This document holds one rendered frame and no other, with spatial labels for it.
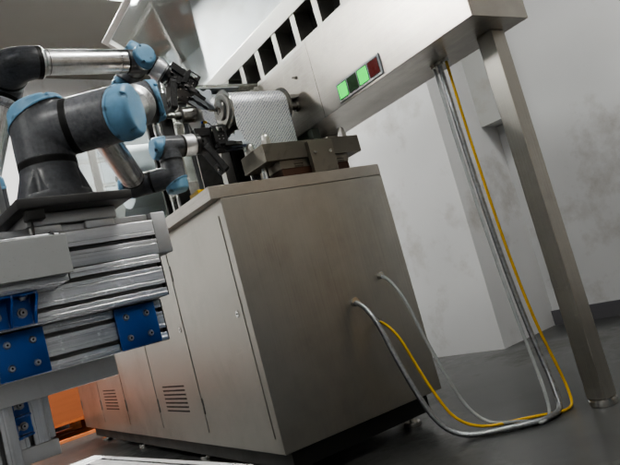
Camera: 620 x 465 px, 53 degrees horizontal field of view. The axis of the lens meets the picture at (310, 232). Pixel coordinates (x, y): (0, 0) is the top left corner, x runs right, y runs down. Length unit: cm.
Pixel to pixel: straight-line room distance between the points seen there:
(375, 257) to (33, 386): 117
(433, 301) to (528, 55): 146
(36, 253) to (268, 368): 90
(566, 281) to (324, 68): 112
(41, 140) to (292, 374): 97
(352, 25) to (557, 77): 172
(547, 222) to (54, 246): 135
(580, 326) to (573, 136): 186
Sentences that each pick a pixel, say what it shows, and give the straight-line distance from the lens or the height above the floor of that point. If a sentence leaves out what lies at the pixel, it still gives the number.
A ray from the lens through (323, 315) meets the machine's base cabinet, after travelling 195.
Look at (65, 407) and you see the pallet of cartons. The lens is 469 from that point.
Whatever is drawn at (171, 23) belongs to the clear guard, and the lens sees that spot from 302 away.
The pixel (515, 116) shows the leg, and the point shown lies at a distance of 197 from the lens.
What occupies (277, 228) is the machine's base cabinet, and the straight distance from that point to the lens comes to 192.
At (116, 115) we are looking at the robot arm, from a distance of 132.
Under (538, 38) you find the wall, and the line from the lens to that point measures 379.
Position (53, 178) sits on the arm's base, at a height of 86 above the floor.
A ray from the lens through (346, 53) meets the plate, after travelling 226.
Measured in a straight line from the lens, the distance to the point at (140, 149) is 327.
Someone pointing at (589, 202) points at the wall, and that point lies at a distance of 365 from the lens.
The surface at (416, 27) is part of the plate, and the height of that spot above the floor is 121.
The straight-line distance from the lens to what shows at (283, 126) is 237.
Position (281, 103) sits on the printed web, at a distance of 241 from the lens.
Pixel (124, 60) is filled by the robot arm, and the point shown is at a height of 138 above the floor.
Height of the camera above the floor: 51
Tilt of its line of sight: 6 degrees up
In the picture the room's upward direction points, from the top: 15 degrees counter-clockwise
